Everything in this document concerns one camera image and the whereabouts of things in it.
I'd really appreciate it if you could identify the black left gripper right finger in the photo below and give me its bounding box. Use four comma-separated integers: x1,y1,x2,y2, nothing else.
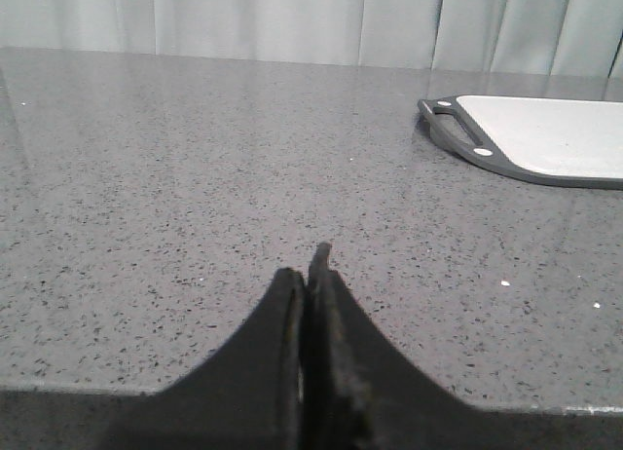
301,243,622,449

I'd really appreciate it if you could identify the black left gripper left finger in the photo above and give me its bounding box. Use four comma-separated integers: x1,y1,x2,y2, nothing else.
1,269,305,449

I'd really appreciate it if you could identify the white curtain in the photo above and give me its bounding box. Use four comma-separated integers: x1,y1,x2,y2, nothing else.
1,0,622,78

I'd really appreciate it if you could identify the white grey cutting board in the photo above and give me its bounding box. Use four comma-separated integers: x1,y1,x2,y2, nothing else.
418,94,622,190

